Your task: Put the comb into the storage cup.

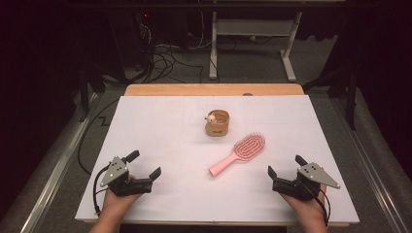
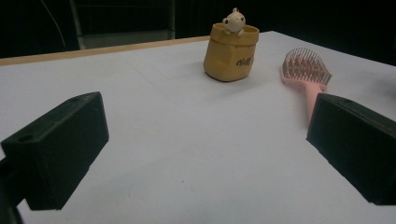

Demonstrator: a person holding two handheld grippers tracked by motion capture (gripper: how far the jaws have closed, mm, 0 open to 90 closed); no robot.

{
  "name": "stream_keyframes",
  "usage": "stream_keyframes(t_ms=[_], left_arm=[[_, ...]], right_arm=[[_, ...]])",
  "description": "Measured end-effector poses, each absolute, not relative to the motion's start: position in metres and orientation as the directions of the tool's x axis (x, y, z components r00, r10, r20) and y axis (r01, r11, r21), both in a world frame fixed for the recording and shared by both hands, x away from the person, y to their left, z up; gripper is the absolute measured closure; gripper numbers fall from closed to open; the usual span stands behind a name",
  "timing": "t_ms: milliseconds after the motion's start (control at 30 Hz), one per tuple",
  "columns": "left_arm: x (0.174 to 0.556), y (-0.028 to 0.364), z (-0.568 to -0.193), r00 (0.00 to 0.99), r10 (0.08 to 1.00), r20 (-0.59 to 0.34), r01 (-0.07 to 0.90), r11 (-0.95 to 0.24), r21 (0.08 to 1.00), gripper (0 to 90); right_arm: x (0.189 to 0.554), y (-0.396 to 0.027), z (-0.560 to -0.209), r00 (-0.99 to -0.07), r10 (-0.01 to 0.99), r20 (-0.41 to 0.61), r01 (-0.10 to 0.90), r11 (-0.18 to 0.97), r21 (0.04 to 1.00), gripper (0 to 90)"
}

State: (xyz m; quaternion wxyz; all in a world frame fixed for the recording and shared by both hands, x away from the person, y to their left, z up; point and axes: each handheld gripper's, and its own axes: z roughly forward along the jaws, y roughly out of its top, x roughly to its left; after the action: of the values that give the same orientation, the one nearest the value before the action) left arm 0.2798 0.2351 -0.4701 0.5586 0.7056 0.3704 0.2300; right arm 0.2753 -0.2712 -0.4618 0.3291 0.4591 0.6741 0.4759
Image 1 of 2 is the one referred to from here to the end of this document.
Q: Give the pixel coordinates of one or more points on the white metal stand frame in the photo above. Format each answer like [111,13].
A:
[252,27]

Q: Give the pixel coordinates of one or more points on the black computer tower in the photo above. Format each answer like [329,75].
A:
[129,39]

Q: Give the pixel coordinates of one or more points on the pink hairbrush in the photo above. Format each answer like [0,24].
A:
[247,149]

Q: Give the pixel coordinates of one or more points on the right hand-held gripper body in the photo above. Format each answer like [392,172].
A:
[314,173]

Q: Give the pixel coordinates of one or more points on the small yellow-green ball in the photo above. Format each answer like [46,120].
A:
[252,38]

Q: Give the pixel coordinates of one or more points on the aluminium rail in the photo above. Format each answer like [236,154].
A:
[55,174]
[372,181]

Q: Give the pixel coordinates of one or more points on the person's left hand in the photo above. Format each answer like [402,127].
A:
[118,202]

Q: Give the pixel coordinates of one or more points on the person's right hand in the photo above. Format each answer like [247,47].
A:
[307,208]

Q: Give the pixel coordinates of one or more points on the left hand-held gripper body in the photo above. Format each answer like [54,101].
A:
[113,171]

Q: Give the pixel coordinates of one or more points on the black stand leg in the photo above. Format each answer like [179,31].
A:
[350,93]
[89,84]

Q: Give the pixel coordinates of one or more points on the tan cup with small figurine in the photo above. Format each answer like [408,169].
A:
[217,127]

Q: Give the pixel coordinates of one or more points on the white board sheet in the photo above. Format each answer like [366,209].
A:
[162,129]

